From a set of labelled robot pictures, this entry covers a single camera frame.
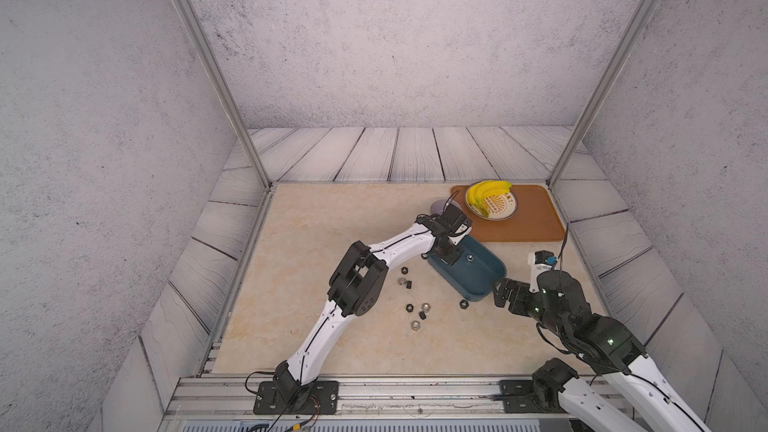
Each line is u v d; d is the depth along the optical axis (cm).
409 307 88
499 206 112
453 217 79
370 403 73
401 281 93
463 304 89
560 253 62
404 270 96
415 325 85
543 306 56
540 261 63
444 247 84
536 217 108
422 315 86
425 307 89
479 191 111
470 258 98
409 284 93
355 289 58
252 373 71
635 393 44
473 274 95
